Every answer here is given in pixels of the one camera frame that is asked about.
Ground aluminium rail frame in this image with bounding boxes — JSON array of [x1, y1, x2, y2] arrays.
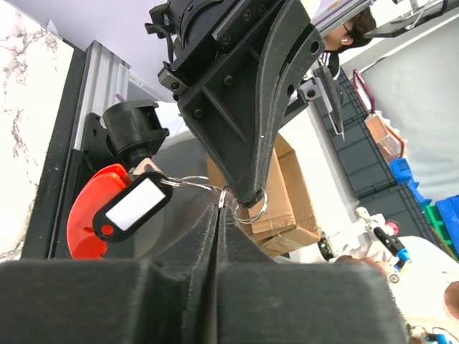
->
[[70, 41, 130, 150]]

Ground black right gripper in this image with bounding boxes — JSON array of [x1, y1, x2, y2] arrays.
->
[[145, 1, 324, 208]]

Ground red handled key organizer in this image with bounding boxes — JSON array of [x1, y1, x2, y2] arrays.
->
[[66, 163, 268, 259]]

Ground person with glasses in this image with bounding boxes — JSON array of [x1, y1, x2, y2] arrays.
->
[[319, 7, 377, 80]]

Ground cardboard box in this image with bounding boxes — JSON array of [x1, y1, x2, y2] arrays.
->
[[206, 134, 322, 257]]

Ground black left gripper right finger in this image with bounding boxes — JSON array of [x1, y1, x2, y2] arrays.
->
[[215, 207, 407, 343]]

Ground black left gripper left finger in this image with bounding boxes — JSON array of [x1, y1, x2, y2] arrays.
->
[[1, 206, 219, 343]]

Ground blue plastic storage bins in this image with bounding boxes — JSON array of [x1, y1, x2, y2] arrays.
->
[[389, 158, 458, 259]]

